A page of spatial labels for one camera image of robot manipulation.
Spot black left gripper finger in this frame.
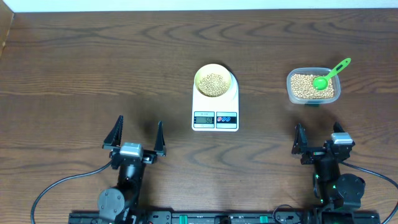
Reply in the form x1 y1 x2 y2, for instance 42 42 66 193
102 115 124 150
154 121 167 156

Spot green plastic measuring scoop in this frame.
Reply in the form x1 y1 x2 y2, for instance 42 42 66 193
313 58 351 91

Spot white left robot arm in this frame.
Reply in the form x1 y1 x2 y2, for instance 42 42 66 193
97 115 166 223

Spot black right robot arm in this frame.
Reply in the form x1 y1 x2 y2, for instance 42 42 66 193
292 123 366 223

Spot white digital kitchen scale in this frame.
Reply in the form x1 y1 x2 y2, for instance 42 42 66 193
192 72 239 132

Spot soybeans in yellow bowl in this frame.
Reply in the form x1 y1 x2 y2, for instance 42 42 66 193
198 73 229 97

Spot yellow plastic bowl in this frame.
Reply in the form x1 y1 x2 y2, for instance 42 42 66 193
194 63 232 95

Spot green label under container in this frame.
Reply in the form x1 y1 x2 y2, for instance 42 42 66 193
305 104 320 108

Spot clear plastic container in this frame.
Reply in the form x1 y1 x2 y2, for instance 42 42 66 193
287 67 341 105

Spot pile of soybeans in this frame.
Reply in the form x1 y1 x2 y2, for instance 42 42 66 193
290 73 335 99

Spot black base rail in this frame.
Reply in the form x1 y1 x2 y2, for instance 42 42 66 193
67 210 381 224

